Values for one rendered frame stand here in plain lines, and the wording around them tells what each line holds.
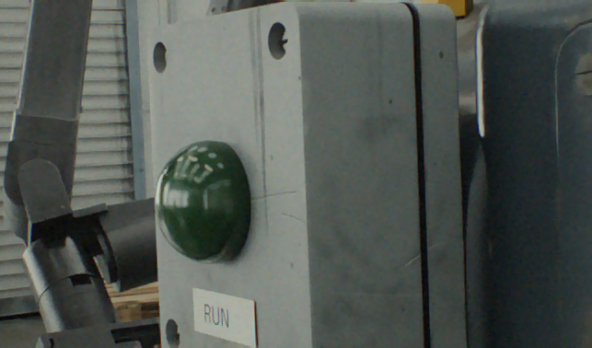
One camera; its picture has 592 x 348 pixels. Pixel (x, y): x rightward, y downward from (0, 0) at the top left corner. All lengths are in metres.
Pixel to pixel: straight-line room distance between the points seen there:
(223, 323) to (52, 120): 0.75
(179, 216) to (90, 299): 0.69
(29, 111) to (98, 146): 7.36
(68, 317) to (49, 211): 0.09
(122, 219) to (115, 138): 7.44
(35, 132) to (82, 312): 0.17
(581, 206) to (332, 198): 0.05
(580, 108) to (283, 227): 0.07
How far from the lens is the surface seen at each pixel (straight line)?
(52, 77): 1.06
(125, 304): 5.85
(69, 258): 0.98
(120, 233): 1.00
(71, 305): 0.95
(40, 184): 1.00
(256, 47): 0.27
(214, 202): 0.27
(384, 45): 0.26
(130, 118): 8.49
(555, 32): 0.27
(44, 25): 1.09
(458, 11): 0.34
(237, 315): 0.28
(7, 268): 8.20
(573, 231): 0.26
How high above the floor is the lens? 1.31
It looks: 3 degrees down
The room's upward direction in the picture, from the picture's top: 2 degrees counter-clockwise
